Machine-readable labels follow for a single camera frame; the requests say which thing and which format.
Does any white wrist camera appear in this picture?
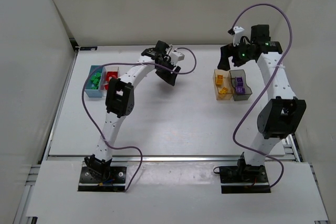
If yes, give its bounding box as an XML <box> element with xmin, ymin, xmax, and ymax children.
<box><xmin>170</xmin><ymin>50</ymin><xmax>185</xmax><ymax>63</ymax></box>
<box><xmin>228</xmin><ymin>26</ymin><xmax>245</xmax><ymax>47</ymax></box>

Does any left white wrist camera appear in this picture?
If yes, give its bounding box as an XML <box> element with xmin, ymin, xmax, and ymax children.
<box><xmin>170</xmin><ymin>50</ymin><xmax>185</xmax><ymax>63</ymax></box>

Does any purple round lego piece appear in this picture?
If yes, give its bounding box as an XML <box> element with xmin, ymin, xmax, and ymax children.
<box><xmin>235</xmin><ymin>86</ymin><xmax>246</xmax><ymax>95</ymax></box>

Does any yellow rounded lego brick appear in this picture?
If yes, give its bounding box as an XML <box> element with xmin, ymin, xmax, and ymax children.
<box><xmin>215</xmin><ymin>74</ymin><xmax>223</xmax><ymax>86</ymax></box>

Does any clear transparent container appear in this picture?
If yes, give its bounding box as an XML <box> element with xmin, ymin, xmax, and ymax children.
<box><xmin>103</xmin><ymin>66</ymin><xmax>119</xmax><ymax>92</ymax></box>

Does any small green lego brick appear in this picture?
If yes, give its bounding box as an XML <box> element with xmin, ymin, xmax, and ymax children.
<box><xmin>90</xmin><ymin>72</ymin><xmax>102</xmax><ymax>90</ymax></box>

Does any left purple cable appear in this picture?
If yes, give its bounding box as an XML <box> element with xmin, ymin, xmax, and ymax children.
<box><xmin>81</xmin><ymin>47</ymin><xmax>198</xmax><ymax>192</ymax></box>

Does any smoky grey transparent container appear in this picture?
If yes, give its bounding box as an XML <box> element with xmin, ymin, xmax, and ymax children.
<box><xmin>229</xmin><ymin>70</ymin><xmax>253</xmax><ymax>101</ymax></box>

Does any red round flower lego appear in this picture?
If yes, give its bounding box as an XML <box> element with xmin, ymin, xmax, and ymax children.
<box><xmin>104</xmin><ymin>76</ymin><xmax>115</xmax><ymax>90</ymax></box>

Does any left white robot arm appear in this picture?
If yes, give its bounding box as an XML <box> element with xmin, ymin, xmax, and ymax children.
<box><xmin>85</xmin><ymin>41</ymin><xmax>184</xmax><ymax>182</ymax></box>

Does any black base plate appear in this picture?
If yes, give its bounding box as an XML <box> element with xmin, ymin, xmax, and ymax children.
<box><xmin>77</xmin><ymin>164</ymin><xmax>127</xmax><ymax>193</ymax></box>
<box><xmin>213</xmin><ymin>163</ymin><xmax>271</xmax><ymax>194</ymax></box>

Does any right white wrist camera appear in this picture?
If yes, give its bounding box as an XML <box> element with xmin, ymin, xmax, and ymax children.
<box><xmin>228</xmin><ymin>26</ymin><xmax>245</xmax><ymax>47</ymax></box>

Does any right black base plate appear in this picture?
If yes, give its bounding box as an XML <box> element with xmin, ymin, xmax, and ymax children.
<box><xmin>213</xmin><ymin>163</ymin><xmax>271</xmax><ymax>194</ymax></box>

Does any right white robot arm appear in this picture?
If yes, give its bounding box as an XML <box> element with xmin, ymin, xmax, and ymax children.
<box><xmin>217</xmin><ymin>25</ymin><xmax>307</xmax><ymax>180</ymax></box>

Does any blue container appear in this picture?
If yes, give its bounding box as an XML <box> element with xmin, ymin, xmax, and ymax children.
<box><xmin>85</xmin><ymin>65</ymin><xmax>107</xmax><ymax>98</ymax></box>

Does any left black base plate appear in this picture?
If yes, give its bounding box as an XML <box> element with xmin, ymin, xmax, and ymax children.
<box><xmin>77</xmin><ymin>164</ymin><xmax>127</xmax><ymax>193</ymax></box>

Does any aluminium table frame rail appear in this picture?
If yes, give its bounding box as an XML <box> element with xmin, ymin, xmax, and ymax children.
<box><xmin>282</xmin><ymin>134</ymin><xmax>303</xmax><ymax>162</ymax></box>

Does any purple flower lego piece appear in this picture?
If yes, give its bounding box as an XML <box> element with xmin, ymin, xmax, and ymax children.
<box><xmin>235</xmin><ymin>77</ymin><xmax>244</xmax><ymax>87</ymax></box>

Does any amber transparent container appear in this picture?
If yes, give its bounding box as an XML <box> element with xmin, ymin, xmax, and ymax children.
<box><xmin>213</xmin><ymin>69</ymin><xmax>234</xmax><ymax>101</ymax></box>

